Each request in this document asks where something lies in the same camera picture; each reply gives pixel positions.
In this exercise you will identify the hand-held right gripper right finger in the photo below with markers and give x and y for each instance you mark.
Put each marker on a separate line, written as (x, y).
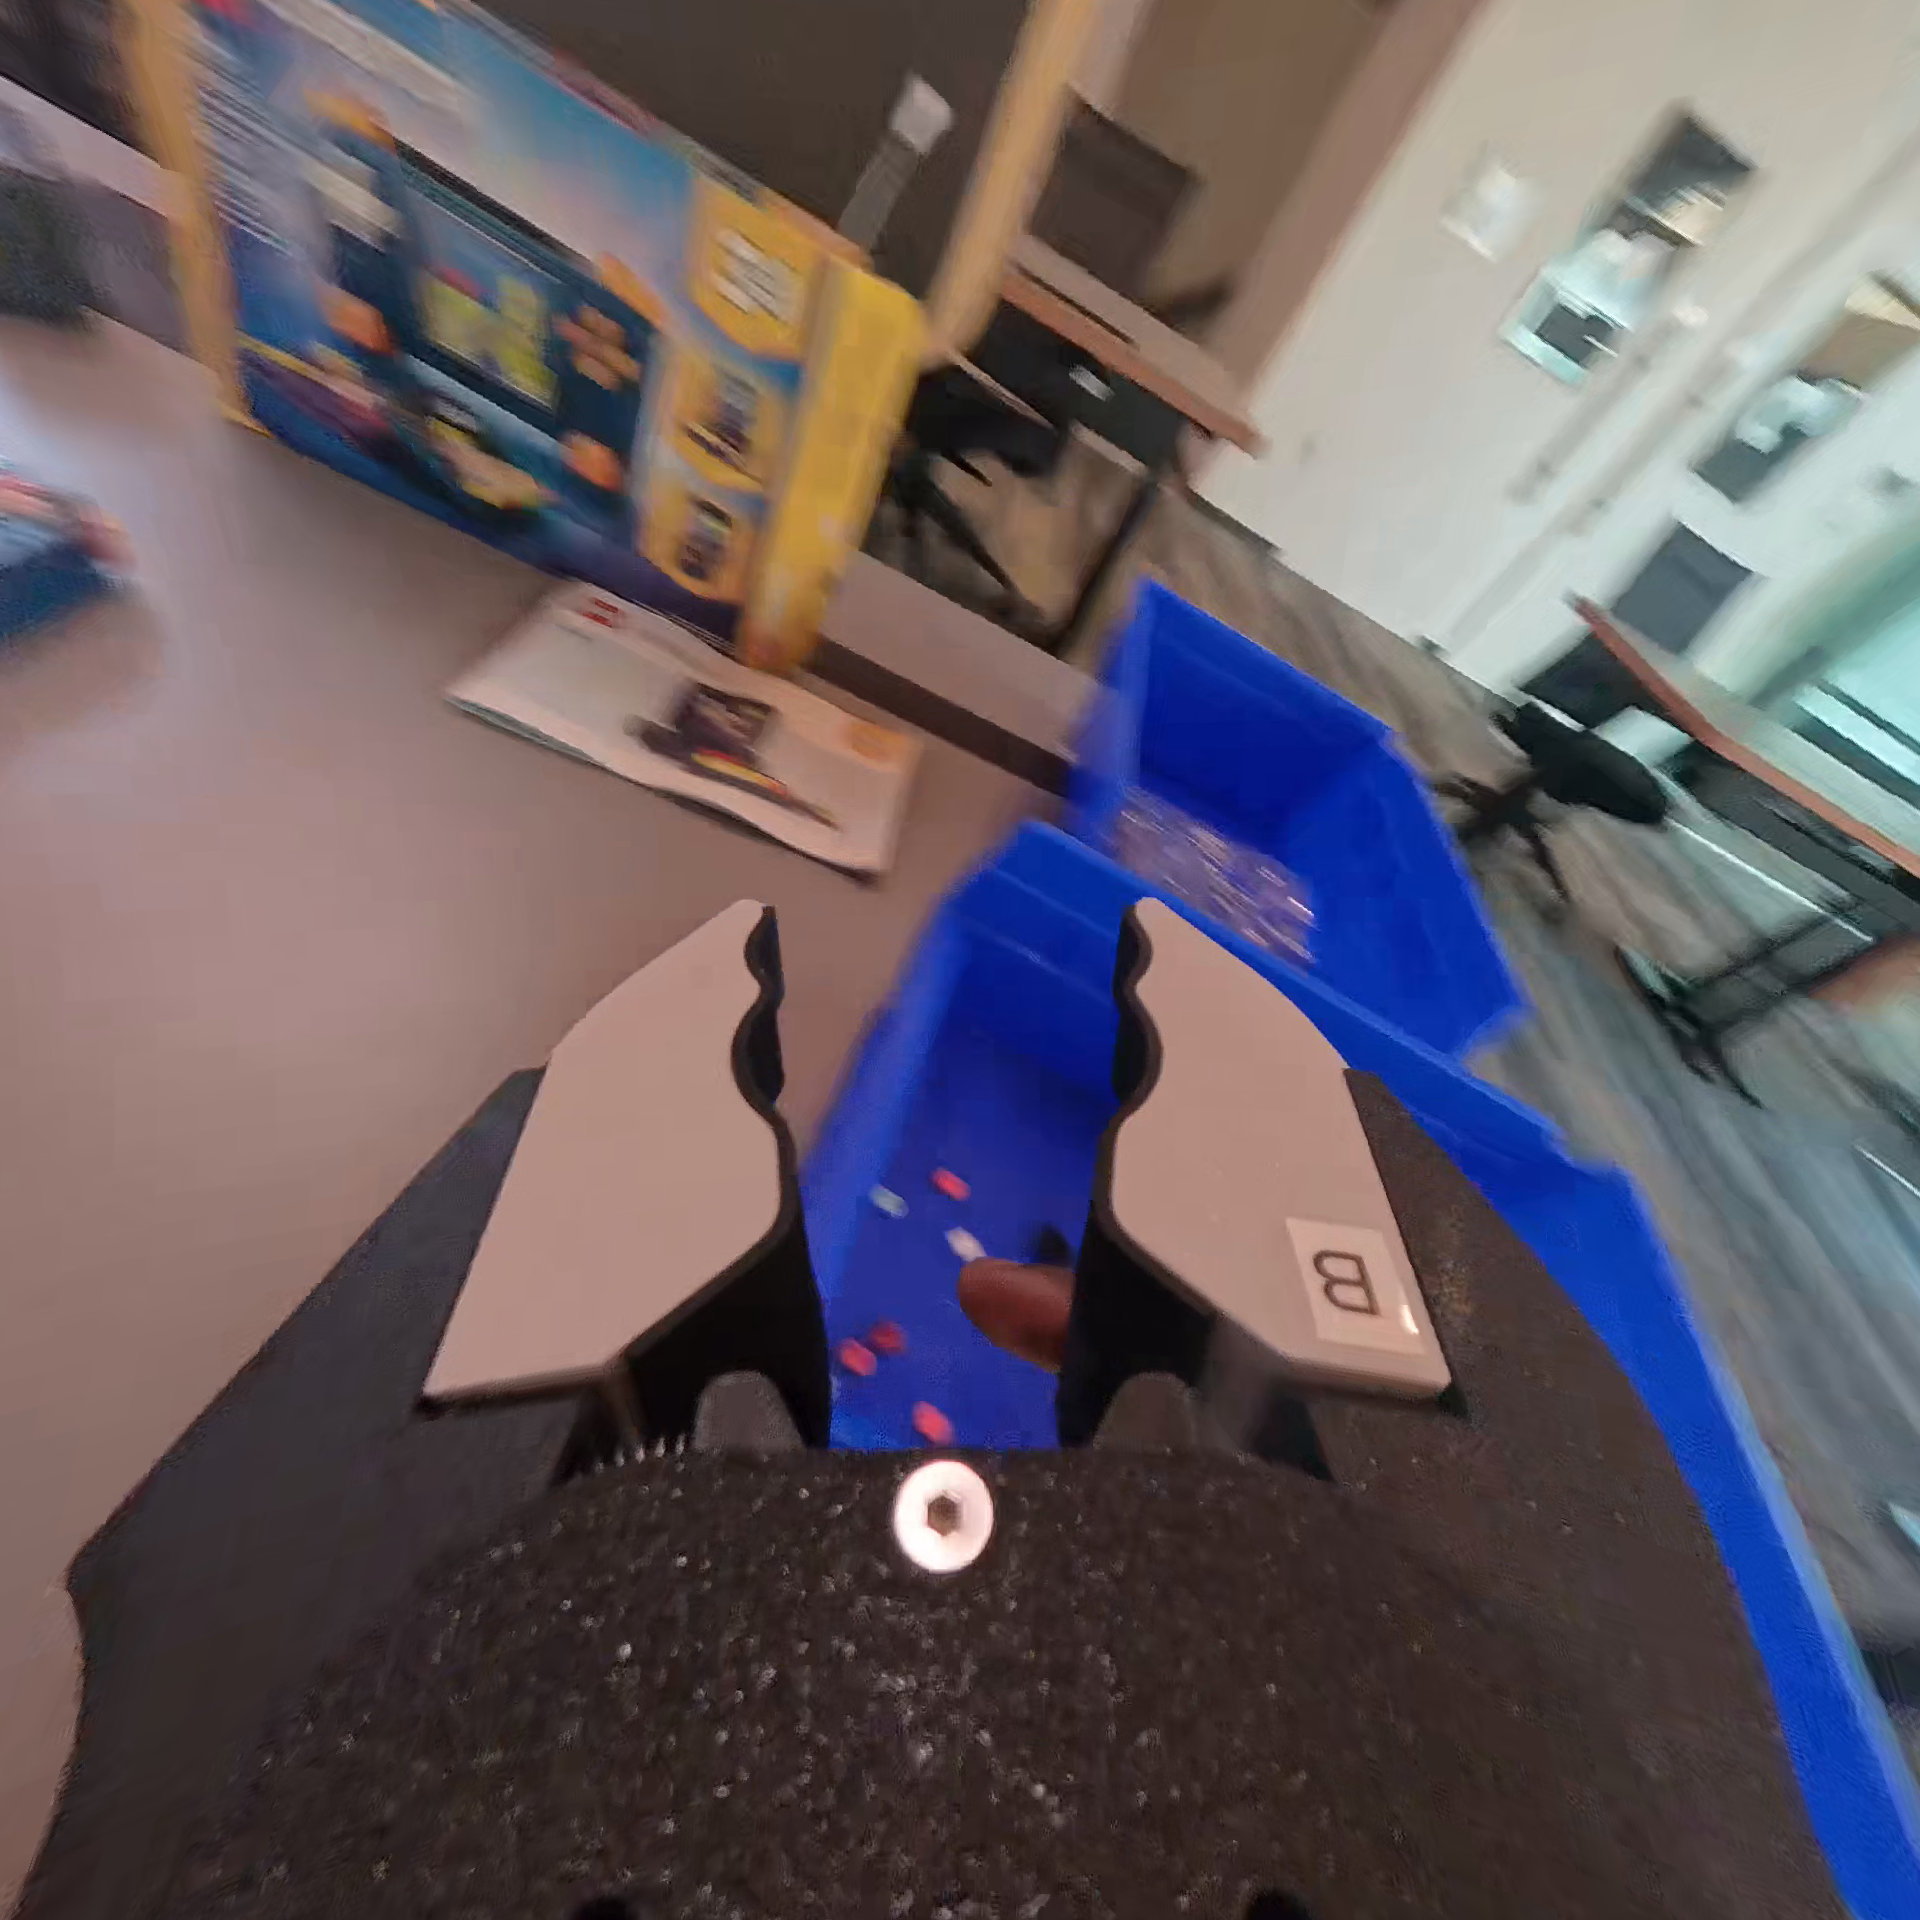
(1246, 1142)

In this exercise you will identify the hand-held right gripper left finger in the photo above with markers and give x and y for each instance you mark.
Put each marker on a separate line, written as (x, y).
(631, 1170)

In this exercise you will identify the blue plastic bin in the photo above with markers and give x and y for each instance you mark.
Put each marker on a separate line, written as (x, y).
(1274, 720)
(991, 1037)

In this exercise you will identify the brick-built game controller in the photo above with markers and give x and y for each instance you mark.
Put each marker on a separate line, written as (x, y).
(60, 556)

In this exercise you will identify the person's right hand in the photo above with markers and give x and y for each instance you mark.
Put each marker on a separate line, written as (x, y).
(1026, 1303)

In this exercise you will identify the clear plastic bag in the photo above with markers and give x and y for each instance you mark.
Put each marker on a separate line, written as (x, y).
(1216, 870)

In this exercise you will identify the small loose bricks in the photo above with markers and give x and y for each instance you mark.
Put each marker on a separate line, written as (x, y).
(949, 1183)

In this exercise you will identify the white instruction booklet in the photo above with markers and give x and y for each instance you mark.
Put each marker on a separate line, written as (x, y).
(691, 720)

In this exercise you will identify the black office chair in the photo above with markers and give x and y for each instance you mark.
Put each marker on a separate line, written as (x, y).
(1574, 772)

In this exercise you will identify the wooden table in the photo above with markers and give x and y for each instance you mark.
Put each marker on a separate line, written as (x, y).
(1112, 344)
(1755, 720)

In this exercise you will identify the blue and yellow toy box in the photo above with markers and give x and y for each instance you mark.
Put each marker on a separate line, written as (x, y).
(495, 316)

